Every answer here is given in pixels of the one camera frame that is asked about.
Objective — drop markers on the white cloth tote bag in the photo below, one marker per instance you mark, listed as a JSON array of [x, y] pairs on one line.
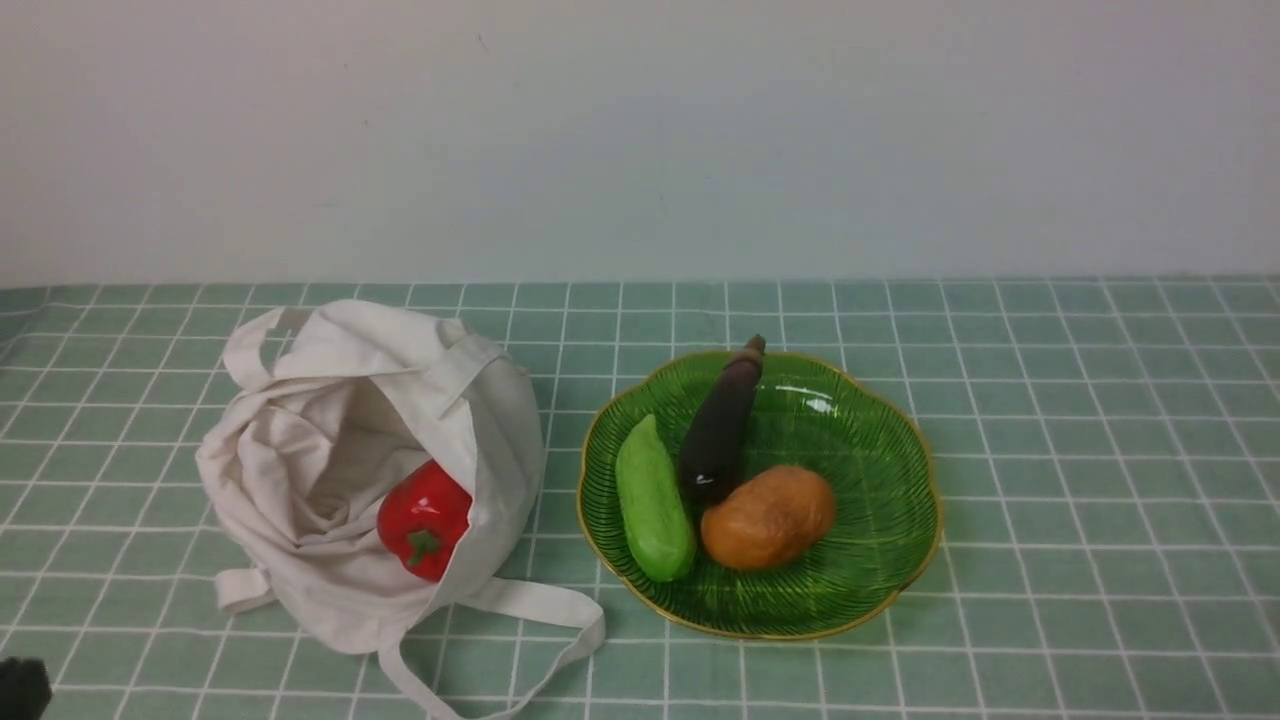
[[335, 407]]

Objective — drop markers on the green cucumber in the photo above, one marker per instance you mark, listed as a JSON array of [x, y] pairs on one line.
[[656, 523]]

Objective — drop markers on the red bell pepper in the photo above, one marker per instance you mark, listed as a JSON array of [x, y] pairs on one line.
[[422, 520]]

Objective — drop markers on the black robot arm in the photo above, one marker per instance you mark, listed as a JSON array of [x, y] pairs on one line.
[[25, 688]]

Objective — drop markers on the brown potato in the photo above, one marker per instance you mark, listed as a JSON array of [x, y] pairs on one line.
[[770, 520]]

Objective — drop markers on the dark purple eggplant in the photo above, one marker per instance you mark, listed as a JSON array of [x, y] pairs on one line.
[[710, 458]]

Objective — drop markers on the green glass leaf plate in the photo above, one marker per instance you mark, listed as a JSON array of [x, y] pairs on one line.
[[889, 520]]

